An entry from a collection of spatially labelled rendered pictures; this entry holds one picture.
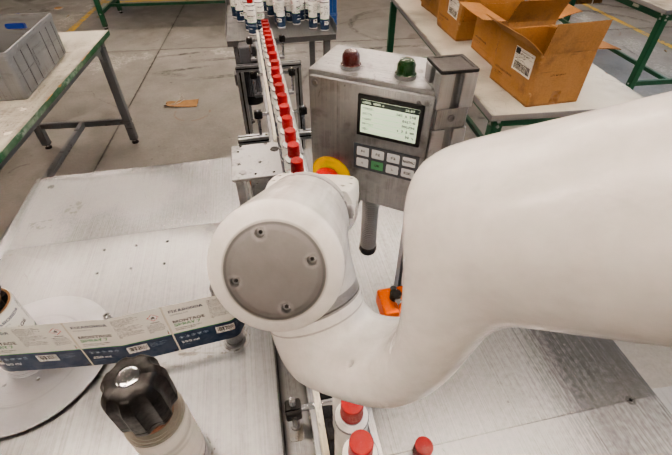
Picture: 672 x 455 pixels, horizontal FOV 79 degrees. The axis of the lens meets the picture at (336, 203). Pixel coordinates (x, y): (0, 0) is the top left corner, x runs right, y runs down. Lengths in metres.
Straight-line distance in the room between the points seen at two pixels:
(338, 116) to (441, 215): 0.38
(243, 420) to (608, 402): 0.73
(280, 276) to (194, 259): 0.89
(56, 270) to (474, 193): 1.17
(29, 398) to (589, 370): 1.13
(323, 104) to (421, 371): 0.39
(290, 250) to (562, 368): 0.89
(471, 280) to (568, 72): 2.02
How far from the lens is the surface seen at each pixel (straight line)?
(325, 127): 0.56
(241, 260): 0.25
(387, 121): 0.51
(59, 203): 1.57
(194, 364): 0.95
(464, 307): 0.19
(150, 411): 0.63
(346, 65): 0.53
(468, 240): 0.17
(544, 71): 2.08
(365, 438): 0.63
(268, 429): 0.86
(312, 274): 0.24
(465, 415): 0.95
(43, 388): 1.04
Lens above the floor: 1.68
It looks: 41 degrees down
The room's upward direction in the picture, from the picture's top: straight up
